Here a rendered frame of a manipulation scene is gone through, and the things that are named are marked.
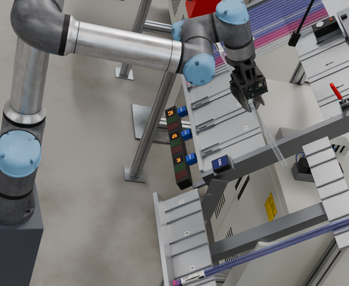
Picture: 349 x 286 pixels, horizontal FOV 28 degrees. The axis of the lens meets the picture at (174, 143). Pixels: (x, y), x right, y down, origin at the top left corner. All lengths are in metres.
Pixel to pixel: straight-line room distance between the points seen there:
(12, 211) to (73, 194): 0.94
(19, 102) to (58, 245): 0.91
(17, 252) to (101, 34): 0.73
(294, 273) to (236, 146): 0.59
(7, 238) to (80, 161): 1.07
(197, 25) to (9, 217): 0.72
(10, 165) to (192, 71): 0.54
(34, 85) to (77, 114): 1.38
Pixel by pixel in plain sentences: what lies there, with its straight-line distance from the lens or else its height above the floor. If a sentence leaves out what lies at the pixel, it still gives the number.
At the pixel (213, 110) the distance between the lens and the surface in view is 2.24.
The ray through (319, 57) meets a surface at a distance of 2.23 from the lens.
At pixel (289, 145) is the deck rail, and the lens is 2.03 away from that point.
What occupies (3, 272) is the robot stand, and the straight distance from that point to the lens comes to 2.15.
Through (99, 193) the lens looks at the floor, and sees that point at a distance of 2.92.
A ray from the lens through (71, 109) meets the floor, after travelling 3.27.
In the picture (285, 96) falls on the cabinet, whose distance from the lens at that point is 2.71.
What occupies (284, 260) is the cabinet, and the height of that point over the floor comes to 0.39.
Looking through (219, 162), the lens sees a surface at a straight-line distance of 2.01.
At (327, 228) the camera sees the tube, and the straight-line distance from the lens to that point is 1.69.
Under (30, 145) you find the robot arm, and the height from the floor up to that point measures 0.78.
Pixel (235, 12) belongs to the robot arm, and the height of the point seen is 1.25.
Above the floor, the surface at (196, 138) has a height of 0.73.
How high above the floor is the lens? 2.06
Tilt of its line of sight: 39 degrees down
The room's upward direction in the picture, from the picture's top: 21 degrees clockwise
